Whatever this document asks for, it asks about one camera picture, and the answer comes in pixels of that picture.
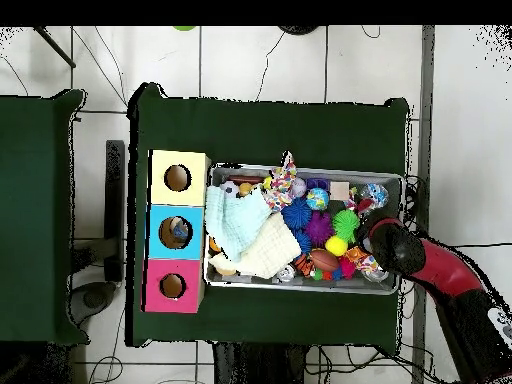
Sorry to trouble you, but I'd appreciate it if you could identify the cream white cloth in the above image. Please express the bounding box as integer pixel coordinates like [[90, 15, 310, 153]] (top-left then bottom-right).
[[207, 215, 302, 280]]

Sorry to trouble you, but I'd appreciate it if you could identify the mint green cloth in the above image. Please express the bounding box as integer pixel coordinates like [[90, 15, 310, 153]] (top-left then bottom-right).
[[203, 185, 273, 263]]

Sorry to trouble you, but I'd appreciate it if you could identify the shallow mesh bin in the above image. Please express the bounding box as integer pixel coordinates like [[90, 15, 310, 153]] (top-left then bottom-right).
[[203, 162, 405, 296]]

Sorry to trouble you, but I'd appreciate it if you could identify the wooden box with three holes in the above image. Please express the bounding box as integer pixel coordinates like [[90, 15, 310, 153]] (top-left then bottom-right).
[[140, 149, 212, 314]]

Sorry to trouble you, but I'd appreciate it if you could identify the green spiky ball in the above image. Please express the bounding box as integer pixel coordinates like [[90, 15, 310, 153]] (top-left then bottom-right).
[[331, 208, 361, 243]]

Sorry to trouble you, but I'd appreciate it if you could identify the wooden block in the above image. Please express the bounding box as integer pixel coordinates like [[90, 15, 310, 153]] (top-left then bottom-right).
[[329, 181, 351, 201]]

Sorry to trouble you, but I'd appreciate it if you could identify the globe print ball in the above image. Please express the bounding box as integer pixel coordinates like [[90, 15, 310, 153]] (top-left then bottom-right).
[[305, 187, 330, 211]]

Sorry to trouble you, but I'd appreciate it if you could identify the yellow ball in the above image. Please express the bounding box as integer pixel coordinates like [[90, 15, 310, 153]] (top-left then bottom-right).
[[324, 235, 349, 257]]

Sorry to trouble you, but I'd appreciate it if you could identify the purple spiky toy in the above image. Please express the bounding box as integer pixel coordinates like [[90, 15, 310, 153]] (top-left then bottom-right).
[[304, 211, 335, 246]]

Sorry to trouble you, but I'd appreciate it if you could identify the brown toy football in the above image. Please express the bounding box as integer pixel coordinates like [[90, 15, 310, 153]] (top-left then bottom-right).
[[309, 248, 341, 273]]

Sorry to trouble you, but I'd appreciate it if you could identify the blue spiky ball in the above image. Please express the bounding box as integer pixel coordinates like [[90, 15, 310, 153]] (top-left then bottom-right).
[[280, 196, 313, 230]]

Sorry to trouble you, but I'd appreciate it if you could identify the dark green table cloth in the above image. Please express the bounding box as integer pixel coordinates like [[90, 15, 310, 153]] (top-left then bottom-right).
[[0, 88, 90, 346], [125, 81, 411, 348]]

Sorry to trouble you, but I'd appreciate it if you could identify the black round object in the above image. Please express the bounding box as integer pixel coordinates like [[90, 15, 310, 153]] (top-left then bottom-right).
[[277, 25, 321, 36]]

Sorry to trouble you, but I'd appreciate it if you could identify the black upright panel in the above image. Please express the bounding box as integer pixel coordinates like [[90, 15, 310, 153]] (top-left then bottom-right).
[[103, 139, 126, 283]]

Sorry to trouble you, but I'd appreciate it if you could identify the grey round stand foot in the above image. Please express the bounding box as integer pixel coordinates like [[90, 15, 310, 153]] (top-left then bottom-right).
[[67, 279, 121, 326]]

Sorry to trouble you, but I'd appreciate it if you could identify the black slanted rod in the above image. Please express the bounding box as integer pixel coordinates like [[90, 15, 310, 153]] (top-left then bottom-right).
[[32, 25, 77, 69]]

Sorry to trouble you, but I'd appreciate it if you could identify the thin black cable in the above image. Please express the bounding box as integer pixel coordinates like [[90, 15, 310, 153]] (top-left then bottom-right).
[[447, 241, 512, 248]]

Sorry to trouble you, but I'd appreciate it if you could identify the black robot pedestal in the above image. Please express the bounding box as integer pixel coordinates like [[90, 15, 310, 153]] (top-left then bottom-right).
[[211, 341, 310, 384]]

